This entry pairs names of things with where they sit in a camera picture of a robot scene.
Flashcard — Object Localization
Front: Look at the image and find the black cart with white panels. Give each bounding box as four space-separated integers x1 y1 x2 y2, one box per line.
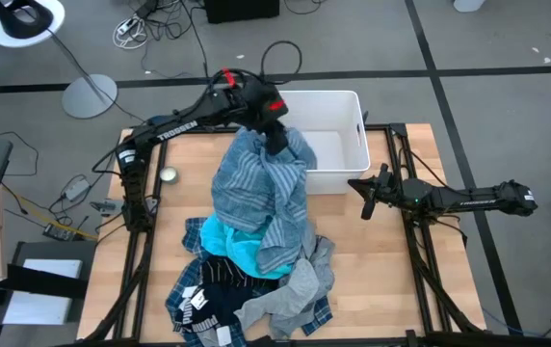
0 240 98 347

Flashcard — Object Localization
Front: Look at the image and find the navy Puma garment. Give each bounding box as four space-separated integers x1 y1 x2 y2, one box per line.
172 281 238 347

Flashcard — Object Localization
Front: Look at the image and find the grey power adapter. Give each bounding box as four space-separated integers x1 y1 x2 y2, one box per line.
61 176 92 202

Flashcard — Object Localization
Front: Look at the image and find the white plastic bin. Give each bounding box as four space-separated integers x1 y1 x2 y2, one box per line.
277 90 372 196

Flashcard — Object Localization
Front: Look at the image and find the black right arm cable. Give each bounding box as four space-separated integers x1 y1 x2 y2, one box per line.
407 148 450 189

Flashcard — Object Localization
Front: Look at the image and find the blue striped garment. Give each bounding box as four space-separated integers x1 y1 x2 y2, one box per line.
210 125 319 276

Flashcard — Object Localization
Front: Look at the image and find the grey round-base floor stand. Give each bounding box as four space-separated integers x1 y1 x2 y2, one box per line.
46 28 118 120

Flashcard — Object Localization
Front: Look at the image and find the white power strip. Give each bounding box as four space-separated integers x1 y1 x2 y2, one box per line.
113 16 149 50

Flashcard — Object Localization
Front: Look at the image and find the black curved object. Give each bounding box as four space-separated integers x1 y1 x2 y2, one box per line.
0 0 55 40

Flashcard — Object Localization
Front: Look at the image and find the turquoise garment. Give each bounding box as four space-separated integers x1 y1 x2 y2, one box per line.
199 213 294 280

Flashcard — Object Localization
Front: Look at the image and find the blue plaid shirt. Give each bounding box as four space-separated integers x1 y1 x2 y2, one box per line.
164 216 334 347

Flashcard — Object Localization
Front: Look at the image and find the black aluminium table frame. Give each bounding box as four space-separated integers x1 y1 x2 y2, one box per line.
82 122 488 347

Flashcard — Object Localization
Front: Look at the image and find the grey t-shirt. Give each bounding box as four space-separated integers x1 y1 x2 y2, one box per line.
233 219 337 341

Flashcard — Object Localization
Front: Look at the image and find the black electronics box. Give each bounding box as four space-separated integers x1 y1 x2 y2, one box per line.
42 222 80 243

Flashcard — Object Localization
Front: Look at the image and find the blue floor cable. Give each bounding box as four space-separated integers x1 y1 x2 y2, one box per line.
481 307 551 338

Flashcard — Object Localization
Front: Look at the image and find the yellow cable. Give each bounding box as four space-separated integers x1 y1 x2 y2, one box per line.
0 185 98 241

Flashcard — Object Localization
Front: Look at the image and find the black thin-striped garment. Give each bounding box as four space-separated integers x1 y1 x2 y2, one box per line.
200 254 279 295

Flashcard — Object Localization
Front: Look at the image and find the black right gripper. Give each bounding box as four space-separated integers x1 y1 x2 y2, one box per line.
347 163 405 221

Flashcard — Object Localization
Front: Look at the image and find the white rounded object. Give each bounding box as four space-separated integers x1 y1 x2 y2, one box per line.
452 0 487 13

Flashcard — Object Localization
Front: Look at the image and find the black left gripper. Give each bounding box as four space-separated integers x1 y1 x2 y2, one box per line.
234 82 290 156

